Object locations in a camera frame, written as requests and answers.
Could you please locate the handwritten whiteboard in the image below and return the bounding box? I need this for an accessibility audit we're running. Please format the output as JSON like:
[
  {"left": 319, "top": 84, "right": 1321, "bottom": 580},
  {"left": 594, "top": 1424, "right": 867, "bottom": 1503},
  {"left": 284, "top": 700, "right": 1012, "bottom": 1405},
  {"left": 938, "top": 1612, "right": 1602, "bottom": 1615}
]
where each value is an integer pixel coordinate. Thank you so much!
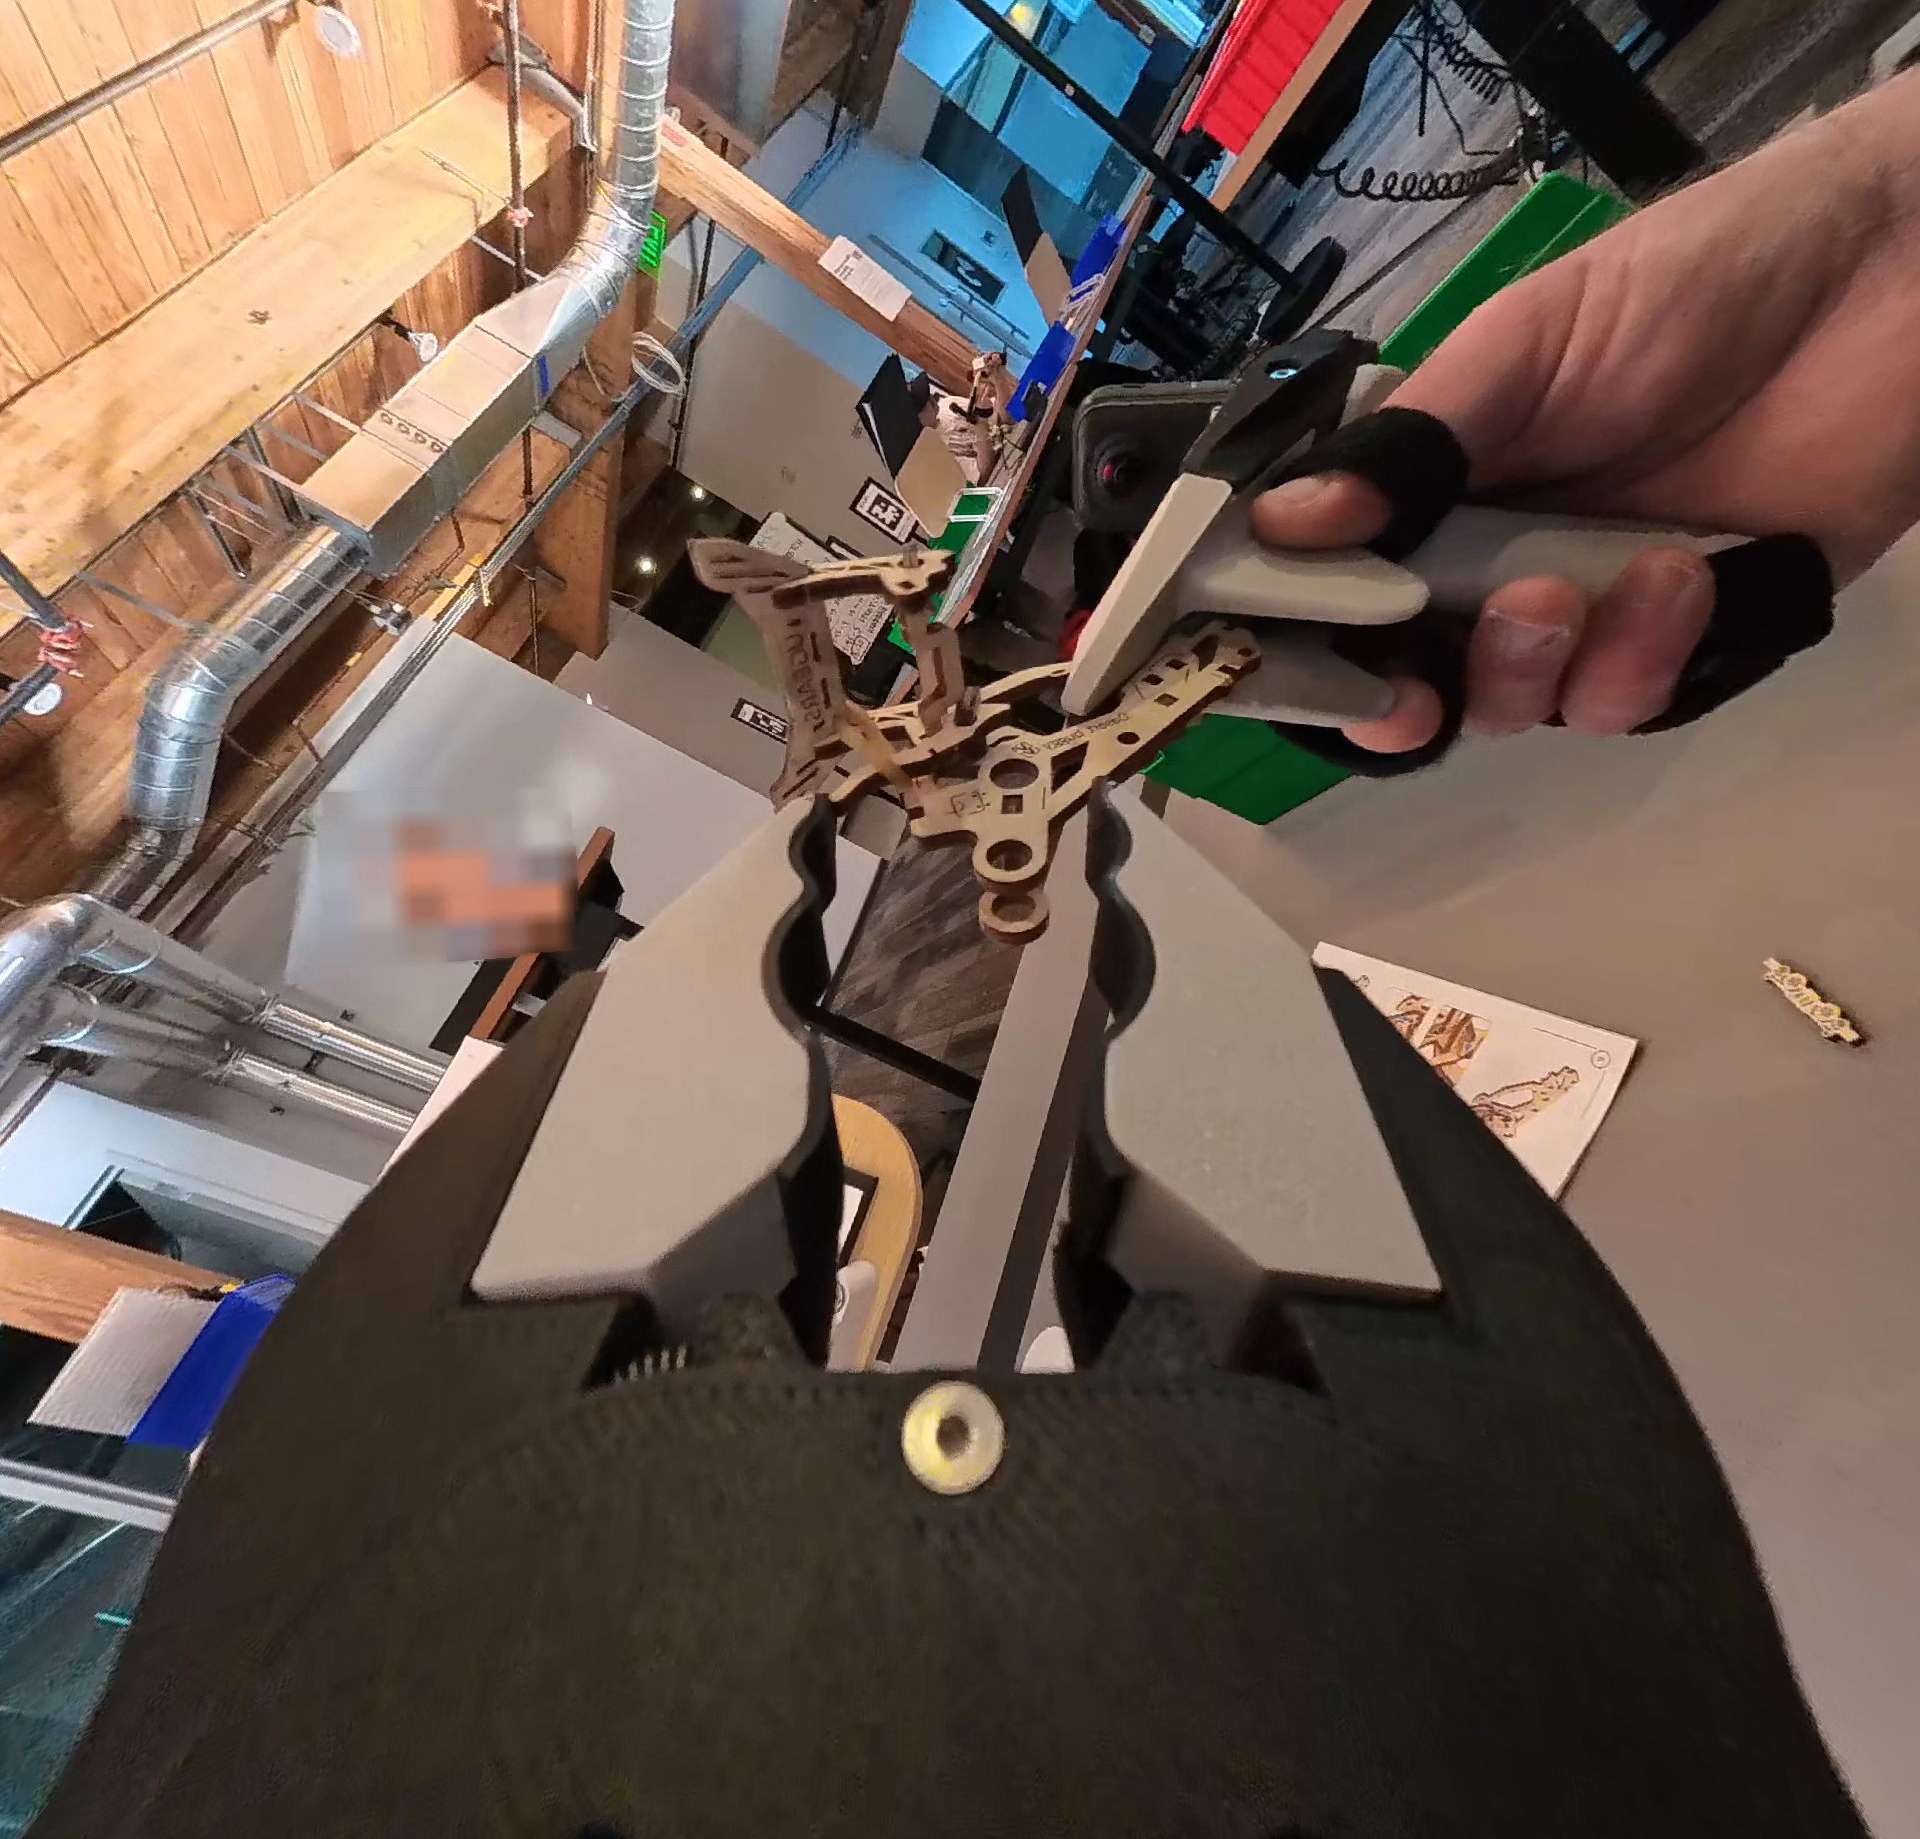
[{"left": 750, "top": 510, "right": 902, "bottom": 662}]

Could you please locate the wooden top workbench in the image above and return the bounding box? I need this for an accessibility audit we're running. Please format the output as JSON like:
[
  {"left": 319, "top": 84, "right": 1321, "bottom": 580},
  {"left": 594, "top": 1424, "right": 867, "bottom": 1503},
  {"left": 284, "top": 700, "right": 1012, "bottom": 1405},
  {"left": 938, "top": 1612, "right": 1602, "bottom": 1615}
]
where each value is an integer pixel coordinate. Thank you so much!
[{"left": 1199, "top": 0, "right": 1442, "bottom": 213}]

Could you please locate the thick wooden column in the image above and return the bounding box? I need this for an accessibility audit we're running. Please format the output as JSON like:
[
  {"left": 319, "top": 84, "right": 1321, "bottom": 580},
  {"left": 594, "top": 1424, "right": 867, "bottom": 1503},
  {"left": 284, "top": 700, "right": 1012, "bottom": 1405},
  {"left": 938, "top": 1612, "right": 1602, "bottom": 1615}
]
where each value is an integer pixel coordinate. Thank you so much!
[{"left": 660, "top": 128, "right": 992, "bottom": 387}]

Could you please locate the polished silver pipe bundle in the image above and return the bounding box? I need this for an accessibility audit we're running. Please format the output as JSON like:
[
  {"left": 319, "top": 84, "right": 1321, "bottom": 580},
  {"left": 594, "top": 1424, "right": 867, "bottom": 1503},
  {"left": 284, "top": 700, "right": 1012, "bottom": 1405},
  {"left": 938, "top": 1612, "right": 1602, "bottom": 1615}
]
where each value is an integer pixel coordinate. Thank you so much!
[{"left": 0, "top": 895, "right": 452, "bottom": 1136}]

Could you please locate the wooden model frame part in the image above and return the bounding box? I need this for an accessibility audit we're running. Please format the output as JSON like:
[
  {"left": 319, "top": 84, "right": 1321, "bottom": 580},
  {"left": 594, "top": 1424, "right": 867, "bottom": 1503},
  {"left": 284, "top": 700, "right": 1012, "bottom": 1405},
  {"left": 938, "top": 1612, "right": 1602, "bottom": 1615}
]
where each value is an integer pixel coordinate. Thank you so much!
[{"left": 688, "top": 539, "right": 962, "bottom": 808}]

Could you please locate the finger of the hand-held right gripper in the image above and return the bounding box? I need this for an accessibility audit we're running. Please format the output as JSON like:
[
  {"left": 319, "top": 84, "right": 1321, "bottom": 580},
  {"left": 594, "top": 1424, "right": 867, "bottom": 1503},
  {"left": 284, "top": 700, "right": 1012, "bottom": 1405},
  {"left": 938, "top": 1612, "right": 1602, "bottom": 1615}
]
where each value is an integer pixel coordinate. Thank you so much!
[{"left": 1057, "top": 471, "right": 1246, "bottom": 718}]

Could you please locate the white paper sheet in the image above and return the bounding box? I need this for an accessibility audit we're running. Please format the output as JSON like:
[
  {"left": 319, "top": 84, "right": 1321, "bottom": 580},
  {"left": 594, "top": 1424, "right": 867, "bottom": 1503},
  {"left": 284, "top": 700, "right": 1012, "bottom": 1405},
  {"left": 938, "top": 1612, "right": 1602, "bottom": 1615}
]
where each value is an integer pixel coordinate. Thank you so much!
[{"left": 30, "top": 1290, "right": 218, "bottom": 1437}]

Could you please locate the long wooden top table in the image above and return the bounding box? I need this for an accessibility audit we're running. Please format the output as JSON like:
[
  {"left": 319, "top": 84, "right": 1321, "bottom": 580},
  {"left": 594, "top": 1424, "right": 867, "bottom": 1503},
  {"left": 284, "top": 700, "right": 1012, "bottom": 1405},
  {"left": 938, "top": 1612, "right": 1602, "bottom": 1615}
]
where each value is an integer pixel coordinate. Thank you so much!
[{"left": 944, "top": 188, "right": 1202, "bottom": 626}]

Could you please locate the small toothed wooden part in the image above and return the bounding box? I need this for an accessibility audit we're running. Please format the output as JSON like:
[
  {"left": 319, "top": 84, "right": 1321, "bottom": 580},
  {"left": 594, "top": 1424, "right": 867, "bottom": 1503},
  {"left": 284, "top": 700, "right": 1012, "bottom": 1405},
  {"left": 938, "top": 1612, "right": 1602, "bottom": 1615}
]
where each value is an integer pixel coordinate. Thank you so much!
[{"left": 1762, "top": 956, "right": 1869, "bottom": 1046}]

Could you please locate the open instruction booklet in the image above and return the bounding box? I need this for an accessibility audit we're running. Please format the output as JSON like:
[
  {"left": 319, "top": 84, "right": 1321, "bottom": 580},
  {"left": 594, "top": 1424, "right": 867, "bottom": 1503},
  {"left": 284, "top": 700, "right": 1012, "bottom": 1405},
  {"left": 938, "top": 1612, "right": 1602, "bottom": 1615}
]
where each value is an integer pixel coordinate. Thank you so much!
[{"left": 1310, "top": 943, "right": 1638, "bottom": 1200}]

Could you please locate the long spiral ceiling duct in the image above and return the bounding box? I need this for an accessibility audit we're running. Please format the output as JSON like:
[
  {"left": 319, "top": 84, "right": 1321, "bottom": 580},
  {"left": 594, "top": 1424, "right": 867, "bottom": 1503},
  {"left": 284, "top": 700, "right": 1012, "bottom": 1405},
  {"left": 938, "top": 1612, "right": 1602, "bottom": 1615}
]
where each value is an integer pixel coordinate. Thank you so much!
[{"left": 127, "top": 0, "right": 683, "bottom": 837}]

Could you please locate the red plastic bin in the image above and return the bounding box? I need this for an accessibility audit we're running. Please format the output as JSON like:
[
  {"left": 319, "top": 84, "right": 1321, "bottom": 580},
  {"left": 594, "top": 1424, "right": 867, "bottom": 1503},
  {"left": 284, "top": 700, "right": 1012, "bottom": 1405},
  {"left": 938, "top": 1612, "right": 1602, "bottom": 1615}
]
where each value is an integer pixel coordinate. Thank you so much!
[{"left": 1183, "top": 0, "right": 1381, "bottom": 153}]

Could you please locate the wooden post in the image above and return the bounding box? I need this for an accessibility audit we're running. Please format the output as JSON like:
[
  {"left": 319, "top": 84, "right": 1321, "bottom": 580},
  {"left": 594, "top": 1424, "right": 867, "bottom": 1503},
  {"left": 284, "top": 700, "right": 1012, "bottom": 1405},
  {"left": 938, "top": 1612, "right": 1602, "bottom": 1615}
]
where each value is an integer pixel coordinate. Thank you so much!
[{"left": 0, "top": 1212, "right": 242, "bottom": 1344}]

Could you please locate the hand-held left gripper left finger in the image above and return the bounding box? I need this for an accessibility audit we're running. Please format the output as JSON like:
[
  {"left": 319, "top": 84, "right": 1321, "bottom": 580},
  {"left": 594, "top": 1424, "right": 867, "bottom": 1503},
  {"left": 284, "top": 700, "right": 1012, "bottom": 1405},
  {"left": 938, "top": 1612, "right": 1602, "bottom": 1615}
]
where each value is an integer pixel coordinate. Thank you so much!
[{"left": 468, "top": 796, "right": 842, "bottom": 1299}]

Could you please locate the brown edged dark desk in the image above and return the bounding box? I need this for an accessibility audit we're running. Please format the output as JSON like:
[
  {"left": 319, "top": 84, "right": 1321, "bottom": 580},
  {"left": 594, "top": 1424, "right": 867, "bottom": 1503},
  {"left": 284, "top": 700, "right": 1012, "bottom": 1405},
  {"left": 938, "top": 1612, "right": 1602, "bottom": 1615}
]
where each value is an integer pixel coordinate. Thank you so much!
[{"left": 435, "top": 825, "right": 631, "bottom": 1046}]

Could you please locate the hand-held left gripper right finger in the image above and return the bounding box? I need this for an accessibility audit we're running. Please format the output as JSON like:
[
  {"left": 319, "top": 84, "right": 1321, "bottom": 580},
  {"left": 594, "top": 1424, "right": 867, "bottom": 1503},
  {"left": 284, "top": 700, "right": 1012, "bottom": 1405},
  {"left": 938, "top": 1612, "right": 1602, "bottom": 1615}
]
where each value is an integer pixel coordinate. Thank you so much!
[{"left": 1057, "top": 787, "right": 1442, "bottom": 1363}]

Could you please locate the person's right hand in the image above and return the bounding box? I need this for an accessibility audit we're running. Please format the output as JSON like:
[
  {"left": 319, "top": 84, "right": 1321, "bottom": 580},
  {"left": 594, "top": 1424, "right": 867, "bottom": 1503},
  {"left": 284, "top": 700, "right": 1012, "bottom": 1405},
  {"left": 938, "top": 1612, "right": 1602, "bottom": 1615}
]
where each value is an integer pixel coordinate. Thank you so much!
[{"left": 1252, "top": 69, "right": 1920, "bottom": 760}]

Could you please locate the tall black stand with base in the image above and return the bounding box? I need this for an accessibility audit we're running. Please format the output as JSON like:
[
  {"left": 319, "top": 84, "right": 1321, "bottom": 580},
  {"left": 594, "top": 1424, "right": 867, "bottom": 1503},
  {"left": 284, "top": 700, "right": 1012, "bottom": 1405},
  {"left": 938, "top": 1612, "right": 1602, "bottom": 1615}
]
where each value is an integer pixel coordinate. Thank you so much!
[{"left": 885, "top": 0, "right": 1350, "bottom": 329}]

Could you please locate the black coiled desk cable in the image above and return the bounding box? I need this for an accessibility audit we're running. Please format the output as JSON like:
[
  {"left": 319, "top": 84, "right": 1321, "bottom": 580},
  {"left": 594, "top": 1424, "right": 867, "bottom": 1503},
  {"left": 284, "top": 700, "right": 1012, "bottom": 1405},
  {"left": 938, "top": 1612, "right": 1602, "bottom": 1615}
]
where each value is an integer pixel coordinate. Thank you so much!
[{"left": 1319, "top": 159, "right": 1516, "bottom": 210}]

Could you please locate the rectangular silver duct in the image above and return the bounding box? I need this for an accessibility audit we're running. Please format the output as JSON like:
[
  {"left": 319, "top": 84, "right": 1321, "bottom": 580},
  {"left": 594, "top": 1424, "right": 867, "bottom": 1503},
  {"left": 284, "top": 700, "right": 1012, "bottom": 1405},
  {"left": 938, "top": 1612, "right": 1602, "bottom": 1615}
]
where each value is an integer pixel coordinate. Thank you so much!
[{"left": 300, "top": 278, "right": 572, "bottom": 566}]

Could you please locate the wooden model lever assembly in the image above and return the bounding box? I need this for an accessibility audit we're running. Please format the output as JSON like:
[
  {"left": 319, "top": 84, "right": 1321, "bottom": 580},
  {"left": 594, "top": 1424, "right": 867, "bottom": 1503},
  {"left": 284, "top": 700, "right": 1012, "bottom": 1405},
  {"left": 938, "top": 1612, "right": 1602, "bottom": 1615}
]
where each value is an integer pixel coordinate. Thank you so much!
[{"left": 832, "top": 622, "right": 1264, "bottom": 946}]

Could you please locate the blue plastic bin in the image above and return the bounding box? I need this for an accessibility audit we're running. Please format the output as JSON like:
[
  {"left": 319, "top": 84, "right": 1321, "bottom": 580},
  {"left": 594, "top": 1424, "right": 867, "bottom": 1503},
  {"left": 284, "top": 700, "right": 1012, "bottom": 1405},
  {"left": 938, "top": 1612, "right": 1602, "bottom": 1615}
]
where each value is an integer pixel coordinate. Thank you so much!
[{"left": 1006, "top": 218, "right": 1126, "bottom": 419}]

